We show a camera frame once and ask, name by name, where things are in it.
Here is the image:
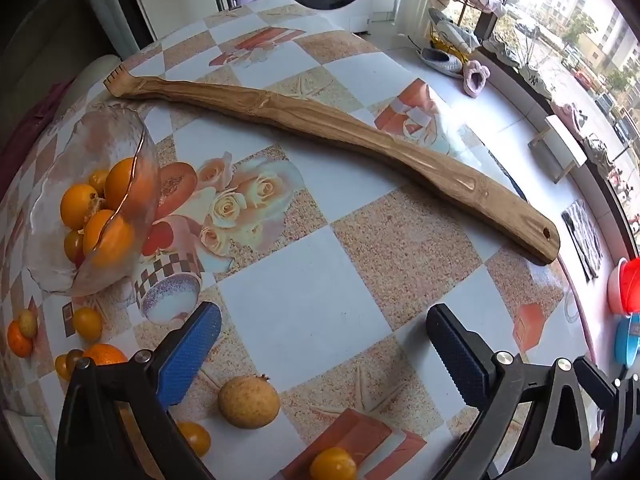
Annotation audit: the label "clear glass bowl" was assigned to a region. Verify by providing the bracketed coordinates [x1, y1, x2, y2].
[22, 101, 162, 297]

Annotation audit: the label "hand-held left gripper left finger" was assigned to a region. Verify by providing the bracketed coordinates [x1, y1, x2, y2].
[55, 301, 223, 480]

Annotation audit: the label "pink shoes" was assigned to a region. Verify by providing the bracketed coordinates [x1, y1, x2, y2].
[550, 100, 586, 131]

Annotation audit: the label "small orange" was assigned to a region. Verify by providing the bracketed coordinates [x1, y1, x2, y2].
[7, 321, 33, 359]

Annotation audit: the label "blue basin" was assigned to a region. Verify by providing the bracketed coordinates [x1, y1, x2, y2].
[614, 312, 640, 367]

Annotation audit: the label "long wooden back scratcher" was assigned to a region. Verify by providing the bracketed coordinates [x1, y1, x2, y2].
[102, 66, 562, 266]

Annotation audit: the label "green sofa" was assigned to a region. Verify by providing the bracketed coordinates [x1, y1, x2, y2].
[0, 0, 156, 161]

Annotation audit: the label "white and black sneaker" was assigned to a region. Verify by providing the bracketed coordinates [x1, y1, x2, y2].
[427, 8, 473, 55]

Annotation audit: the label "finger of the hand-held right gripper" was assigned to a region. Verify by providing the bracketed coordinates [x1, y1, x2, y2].
[575, 356, 636, 466]

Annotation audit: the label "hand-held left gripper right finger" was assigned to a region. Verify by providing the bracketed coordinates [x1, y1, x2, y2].
[425, 302, 593, 480]

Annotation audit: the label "pink slipper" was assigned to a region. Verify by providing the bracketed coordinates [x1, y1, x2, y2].
[462, 59, 492, 98]

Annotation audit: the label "round brown fruit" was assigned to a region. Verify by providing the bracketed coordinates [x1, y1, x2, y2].
[217, 374, 282, 430]

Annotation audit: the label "dark cap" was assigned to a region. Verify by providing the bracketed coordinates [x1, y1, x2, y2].
[520, 62, 553, 101]

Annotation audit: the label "pink cloth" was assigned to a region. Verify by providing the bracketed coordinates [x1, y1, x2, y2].
[0, 77, 76, 196]

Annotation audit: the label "black and white cloth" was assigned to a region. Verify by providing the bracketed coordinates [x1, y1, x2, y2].
[561, 199, 605, 281]

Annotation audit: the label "checkered printed tablecloth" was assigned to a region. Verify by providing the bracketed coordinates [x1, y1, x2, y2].
[0, 2, 601, 480]

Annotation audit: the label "grey shoe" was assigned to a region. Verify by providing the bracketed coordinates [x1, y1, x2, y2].
[482, 35, 521, 68]

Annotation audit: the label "small white stool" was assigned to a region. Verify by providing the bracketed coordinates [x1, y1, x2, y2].
[529, 115, 588, 183]

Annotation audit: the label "red basin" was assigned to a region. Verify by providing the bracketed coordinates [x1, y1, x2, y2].
[606, 256, 640, 318]

